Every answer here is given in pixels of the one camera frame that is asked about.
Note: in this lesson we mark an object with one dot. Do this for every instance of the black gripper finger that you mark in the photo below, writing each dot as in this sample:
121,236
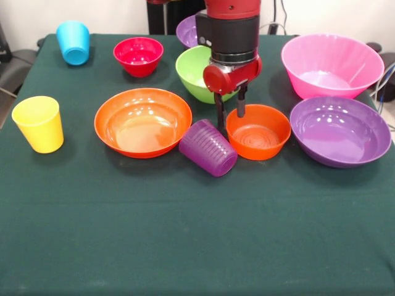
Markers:
221,115
241,101

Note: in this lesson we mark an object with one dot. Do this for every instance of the small orange bowl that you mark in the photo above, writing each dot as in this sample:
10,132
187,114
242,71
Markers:
262,148

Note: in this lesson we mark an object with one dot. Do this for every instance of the blue plastic cup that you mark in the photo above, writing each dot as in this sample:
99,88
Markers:
74,43

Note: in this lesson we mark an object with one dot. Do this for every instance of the large pink bowl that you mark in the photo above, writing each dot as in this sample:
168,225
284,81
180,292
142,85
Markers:
330,83

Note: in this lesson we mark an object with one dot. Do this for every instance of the green bowl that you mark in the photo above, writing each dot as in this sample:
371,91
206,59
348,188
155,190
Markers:
191,74

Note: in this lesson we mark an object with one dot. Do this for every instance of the large orange bowl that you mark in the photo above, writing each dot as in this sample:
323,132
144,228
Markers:
142,129

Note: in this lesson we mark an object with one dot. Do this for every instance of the dark green table cloth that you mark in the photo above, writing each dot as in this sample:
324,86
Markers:
197,231

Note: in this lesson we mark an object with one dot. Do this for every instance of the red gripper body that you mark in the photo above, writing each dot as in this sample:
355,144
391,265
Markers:
231,78

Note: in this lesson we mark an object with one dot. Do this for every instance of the yellow plastic cup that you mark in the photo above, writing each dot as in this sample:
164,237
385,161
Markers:
38,135

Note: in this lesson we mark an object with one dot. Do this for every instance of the black chair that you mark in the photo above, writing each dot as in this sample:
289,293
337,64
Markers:
14,71

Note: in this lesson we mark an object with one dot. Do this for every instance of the black equipment with knob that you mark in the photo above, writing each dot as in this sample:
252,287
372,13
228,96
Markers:
389,60

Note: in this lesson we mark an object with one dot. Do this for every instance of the purple bowl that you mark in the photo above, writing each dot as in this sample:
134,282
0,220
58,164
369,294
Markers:
339,138
186,32

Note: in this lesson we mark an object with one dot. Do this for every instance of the purple plastic cup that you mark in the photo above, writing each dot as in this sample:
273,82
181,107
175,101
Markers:
210,151

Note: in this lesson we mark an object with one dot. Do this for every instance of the small red bowl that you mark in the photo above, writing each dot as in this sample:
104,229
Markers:
139,63

